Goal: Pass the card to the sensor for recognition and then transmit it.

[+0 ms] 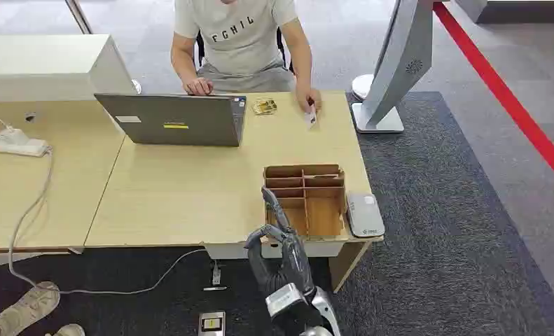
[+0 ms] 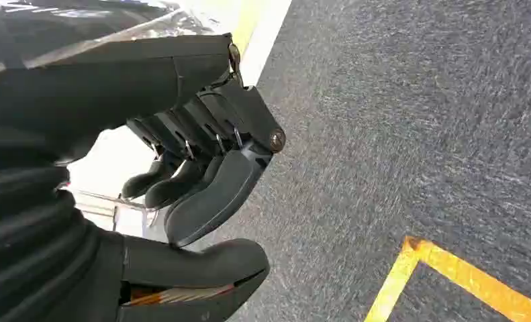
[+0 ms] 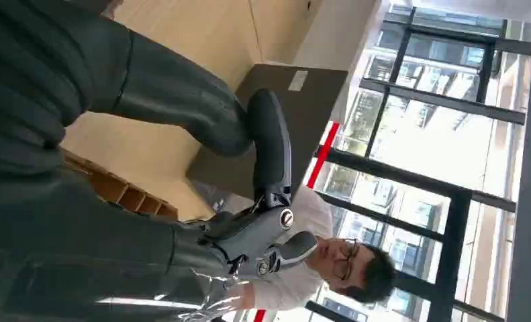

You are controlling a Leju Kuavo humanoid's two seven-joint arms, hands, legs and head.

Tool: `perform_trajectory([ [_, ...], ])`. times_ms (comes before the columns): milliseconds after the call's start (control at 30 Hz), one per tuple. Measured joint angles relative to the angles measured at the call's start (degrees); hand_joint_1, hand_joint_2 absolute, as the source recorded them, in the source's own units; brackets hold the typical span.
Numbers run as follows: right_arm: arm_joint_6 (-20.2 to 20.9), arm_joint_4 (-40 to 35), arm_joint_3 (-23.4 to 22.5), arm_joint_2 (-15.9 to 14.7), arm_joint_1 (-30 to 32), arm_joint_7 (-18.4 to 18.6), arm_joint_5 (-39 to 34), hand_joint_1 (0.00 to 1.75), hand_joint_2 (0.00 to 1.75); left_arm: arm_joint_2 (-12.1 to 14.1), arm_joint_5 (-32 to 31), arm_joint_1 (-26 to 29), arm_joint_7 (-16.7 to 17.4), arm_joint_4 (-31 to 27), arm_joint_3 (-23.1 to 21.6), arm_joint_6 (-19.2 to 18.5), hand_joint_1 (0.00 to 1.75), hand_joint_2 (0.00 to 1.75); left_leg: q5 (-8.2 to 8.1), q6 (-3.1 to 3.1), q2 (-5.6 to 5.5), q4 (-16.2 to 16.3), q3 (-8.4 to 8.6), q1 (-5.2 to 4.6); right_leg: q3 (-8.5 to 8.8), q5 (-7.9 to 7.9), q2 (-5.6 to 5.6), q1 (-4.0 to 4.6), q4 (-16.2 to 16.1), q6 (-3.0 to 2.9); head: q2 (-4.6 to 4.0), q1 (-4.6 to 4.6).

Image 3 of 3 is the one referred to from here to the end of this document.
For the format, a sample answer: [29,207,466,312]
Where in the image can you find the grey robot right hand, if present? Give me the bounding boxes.
[0,31,320,322]

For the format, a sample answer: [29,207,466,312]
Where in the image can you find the wooden card box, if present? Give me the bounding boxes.
[62,150,180,221]

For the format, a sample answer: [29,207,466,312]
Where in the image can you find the person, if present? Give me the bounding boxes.
[227,186,397,312]

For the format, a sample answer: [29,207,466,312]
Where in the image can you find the red floor tape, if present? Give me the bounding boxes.
[252,121,341,322]

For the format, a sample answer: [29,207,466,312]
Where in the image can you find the black eyeglasses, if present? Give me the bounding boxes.
[334,238,360,282]

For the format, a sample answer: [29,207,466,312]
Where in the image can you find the grey laptop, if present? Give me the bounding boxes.
[186,64,349,214]

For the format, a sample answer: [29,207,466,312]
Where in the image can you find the black window frame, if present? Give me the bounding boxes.
[304,6,531,322]

